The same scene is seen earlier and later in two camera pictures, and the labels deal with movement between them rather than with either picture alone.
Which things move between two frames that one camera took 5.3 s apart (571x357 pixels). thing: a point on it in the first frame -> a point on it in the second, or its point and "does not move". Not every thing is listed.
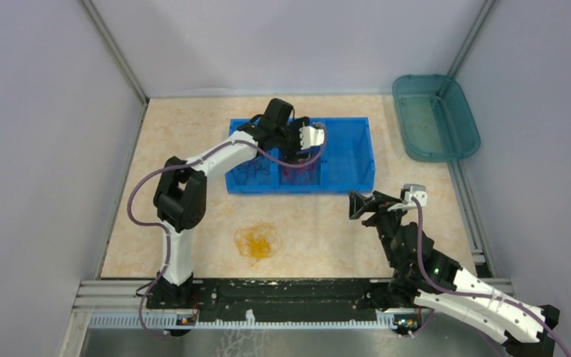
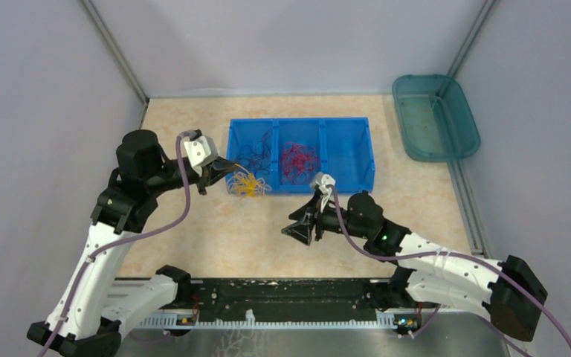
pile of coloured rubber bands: x=258 y=241 -> x=244 y=184
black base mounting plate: x=274 y=300 does not move
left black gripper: x=291 y=154 -> x=210 y=174
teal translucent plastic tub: x=436 y=121 does not move
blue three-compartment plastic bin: x=345 y=164 does not move
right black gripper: x=358 y=204 -> x=312 y=208
